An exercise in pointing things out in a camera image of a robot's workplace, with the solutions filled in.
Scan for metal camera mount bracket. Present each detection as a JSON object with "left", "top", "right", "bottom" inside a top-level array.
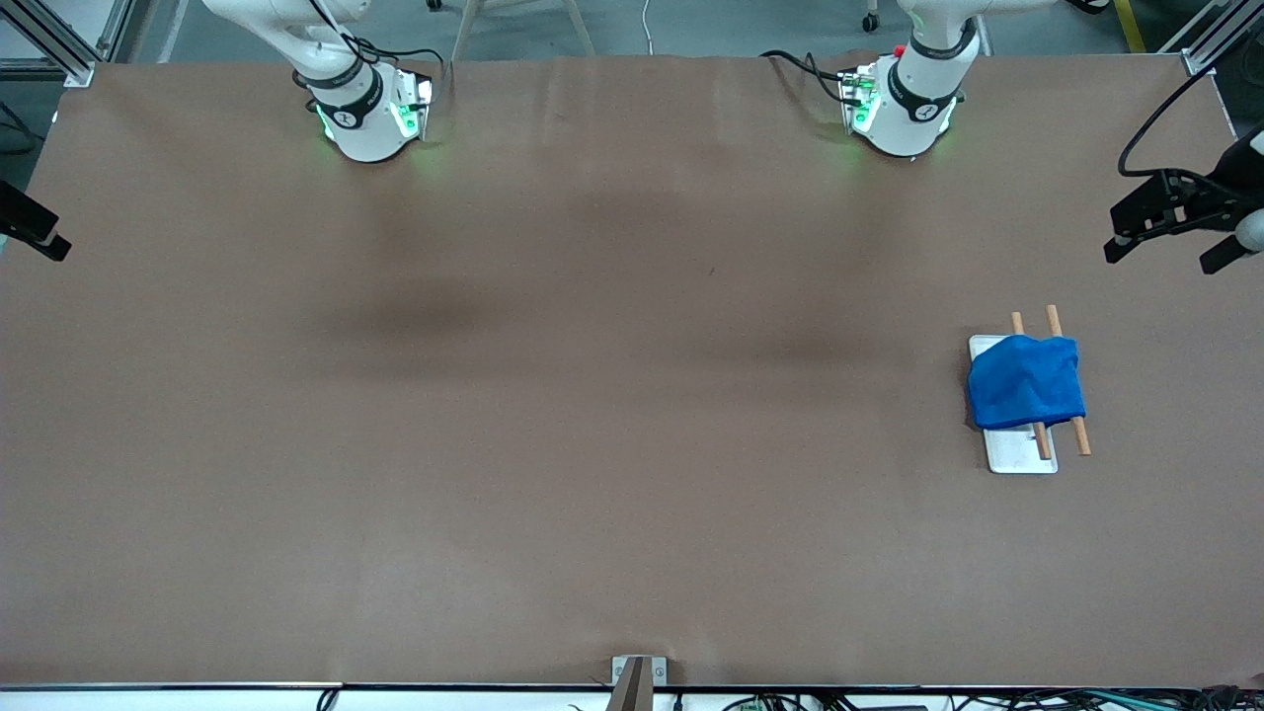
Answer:
[{"left": 603, "top": 655, "right": 669, "bottom": 711}]

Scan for black right arm base cable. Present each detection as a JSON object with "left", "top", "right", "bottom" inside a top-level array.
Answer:
[{"left": 294, "top": 0, "right": 447, "bottom": 92}]

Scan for blue microfibre towel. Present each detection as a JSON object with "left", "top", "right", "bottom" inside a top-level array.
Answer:
[{"left": 966, "top": 334, "right": 1088, "bottom": 432}]

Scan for wooden stool legs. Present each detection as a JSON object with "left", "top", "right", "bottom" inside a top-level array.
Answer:
[{"left": 447, "top": 0, "right": 599, "bottom": 62}]

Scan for wooden rack rod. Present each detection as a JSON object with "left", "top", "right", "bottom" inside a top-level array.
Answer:
[
  {"left": 1045, "top": 303, "right": 1093, "bottom": 458},
  {"left": 1009, "top": 311, "right": 1055, "bottom": 462}
]

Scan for aluminium frame profile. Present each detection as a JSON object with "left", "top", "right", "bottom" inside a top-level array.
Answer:
[
  {"left": 0, "top": 0, "right": 139, "bottom": 90},
  {"left": 1157, "top": 0, "right": 1264, "bottom": 78}
]

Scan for black left arm base cable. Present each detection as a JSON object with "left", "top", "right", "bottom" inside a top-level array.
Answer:
[{"left": 758, "top": 49, "right": 852, "bottom": 108}]

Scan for black arm base cable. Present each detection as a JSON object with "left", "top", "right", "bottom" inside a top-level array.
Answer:
[
  {"left": 294, "top": 0, "right": 447, "bottom": 92},
  {"left": 758, "top": 49, "right": 852, "bottom": 108}
]

